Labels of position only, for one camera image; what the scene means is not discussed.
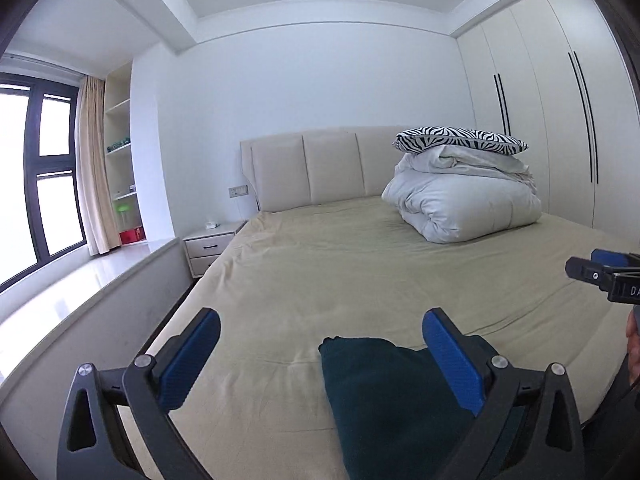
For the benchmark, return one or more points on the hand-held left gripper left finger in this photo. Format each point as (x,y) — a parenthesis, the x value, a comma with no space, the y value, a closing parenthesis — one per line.
(187,360)

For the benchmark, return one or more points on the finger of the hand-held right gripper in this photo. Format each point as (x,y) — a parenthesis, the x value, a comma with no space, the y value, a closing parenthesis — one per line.
(615,257)
(587,274)

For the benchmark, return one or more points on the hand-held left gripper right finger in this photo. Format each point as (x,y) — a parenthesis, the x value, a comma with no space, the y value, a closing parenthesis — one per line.
(452,360)

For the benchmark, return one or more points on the teal knit sweater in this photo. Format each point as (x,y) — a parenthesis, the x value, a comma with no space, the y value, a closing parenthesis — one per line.
(380,400)

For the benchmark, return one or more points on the person's right hand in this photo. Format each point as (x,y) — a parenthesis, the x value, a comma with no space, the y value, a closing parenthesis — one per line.
(635,345)

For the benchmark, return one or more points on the white nightstand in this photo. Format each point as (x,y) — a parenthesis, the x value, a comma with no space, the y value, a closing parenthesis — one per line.
(210,250)

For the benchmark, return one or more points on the white window seat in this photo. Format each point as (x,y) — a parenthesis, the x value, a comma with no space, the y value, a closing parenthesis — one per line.
(75,300)

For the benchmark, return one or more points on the red box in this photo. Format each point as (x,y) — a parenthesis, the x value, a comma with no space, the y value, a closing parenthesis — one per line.
(131,236)

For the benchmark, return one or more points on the person's dark clothing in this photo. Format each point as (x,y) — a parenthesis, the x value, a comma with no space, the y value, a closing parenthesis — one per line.
(615,425)

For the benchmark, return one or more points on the white folded duvet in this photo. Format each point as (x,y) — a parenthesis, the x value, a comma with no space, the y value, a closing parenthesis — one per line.
(465,200)

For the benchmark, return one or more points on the bed with beige sheet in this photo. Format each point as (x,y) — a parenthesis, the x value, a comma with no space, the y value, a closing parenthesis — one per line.
(325,270)

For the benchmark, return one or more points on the green plastic item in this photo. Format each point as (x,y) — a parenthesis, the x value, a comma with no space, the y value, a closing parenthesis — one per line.
(123,212)

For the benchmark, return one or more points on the cream wardrobe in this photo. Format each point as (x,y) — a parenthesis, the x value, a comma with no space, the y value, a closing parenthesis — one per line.
(545,110)

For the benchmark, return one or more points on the zebra print pillow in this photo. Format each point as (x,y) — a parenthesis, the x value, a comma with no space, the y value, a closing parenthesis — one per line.
(465,139)

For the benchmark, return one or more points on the beige curtain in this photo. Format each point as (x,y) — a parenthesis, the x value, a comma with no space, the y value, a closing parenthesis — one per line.
(95,160)

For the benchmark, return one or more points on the green patterned box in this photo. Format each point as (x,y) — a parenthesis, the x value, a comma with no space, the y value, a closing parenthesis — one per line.
(119,144)

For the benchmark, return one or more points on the cream padded headboard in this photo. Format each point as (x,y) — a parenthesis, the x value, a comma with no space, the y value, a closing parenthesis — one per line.
(330,165)

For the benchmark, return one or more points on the black framed window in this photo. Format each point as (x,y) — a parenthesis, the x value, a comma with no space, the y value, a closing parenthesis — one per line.
(30,175)

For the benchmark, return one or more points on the wall switch panel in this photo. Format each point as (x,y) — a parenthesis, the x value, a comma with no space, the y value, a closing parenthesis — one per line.
(238,191)

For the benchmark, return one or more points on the cream open wall shelf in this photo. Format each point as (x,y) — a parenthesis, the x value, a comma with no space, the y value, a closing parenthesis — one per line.
(120,125)

